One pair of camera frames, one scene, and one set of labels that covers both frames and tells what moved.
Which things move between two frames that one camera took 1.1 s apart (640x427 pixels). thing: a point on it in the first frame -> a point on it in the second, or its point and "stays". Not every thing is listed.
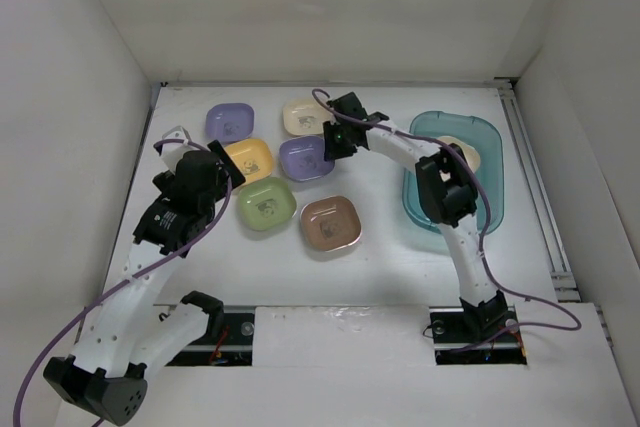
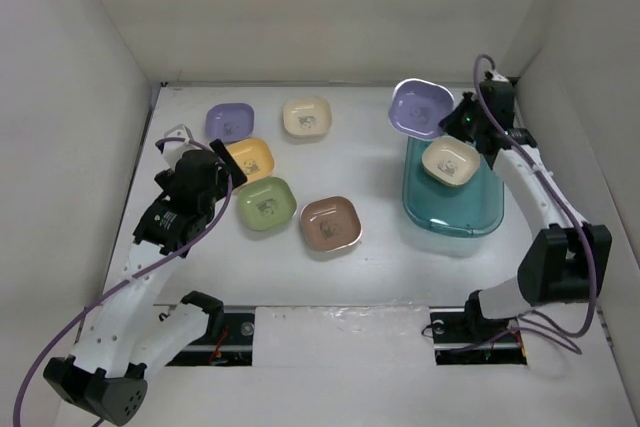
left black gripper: (230, 170) stays
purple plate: (229, 122) stays
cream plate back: (305, 117) stays
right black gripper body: (338, 144) -> (466, 122)
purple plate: (303, 158) -> (417, 108)
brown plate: (331, 223) stays
